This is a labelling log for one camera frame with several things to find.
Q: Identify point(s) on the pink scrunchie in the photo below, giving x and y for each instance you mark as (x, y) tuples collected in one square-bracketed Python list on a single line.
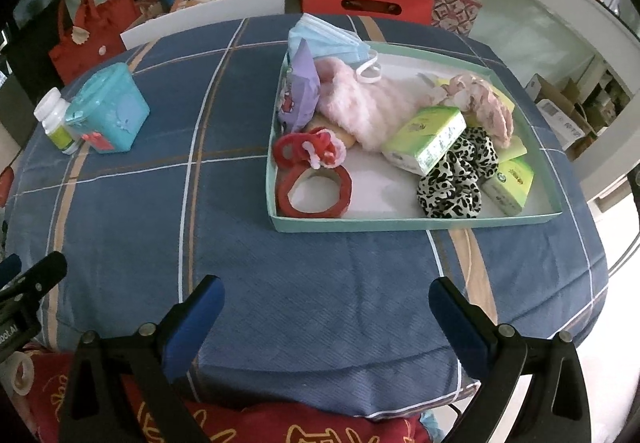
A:
[(487, 108)]

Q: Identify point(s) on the white pill bottle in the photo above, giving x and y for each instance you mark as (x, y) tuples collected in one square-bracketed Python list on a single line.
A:
[(55, 123)]

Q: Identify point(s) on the blue face mask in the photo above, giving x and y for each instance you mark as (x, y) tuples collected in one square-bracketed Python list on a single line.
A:
[(325, 40)]

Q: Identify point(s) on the patterned gift bag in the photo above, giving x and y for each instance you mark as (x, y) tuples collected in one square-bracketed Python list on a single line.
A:
[(450, 10)]

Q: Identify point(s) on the leopard print scrunchie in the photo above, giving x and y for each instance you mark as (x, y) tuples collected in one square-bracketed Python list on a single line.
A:
[(455, 183)]

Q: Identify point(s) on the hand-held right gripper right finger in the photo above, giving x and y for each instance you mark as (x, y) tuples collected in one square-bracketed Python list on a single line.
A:
[(455, 323)]

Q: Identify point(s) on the green tissue packet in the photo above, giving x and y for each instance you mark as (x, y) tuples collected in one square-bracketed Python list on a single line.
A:
[(425, 138), (510, 185)]

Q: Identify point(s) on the teal plastic box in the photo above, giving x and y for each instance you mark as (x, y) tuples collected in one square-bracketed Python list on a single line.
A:
[(115, 108)]

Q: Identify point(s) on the red tape roll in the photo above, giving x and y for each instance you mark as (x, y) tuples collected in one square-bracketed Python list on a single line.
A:
[(287, 193)]

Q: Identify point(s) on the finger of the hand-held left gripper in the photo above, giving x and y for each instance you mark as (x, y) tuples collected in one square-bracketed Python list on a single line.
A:
[(45, 270), (10, 268)]

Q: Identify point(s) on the black appliance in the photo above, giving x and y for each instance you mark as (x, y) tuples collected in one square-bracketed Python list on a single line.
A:
[(25, 48)]

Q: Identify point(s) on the beige round powder puff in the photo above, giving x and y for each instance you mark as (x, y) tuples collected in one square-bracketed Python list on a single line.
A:
[(345, 138)]

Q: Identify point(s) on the red tote bag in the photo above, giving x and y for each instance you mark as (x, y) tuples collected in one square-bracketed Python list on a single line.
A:
[(85, 48)]

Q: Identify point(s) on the red and white scrunchie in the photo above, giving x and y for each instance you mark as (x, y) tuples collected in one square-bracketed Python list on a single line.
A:
[(320, 148)]

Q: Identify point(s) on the green tray box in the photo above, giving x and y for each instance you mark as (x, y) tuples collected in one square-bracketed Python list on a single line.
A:
[(380, 198)]

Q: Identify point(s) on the red floral cloth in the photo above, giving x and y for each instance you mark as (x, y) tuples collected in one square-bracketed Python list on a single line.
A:
[(300, 433)]

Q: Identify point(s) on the purple packet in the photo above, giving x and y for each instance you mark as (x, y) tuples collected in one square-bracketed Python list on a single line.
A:
[(300, 88)]

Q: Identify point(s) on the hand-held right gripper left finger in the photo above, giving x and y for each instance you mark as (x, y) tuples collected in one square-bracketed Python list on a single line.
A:
[(197, 323)]

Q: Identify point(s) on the pink fluffy cloth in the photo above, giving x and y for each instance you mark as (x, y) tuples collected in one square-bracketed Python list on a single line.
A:
[(385, 110)]

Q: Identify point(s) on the white board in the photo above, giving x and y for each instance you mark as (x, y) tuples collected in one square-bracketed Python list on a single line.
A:
[(210, 15)]

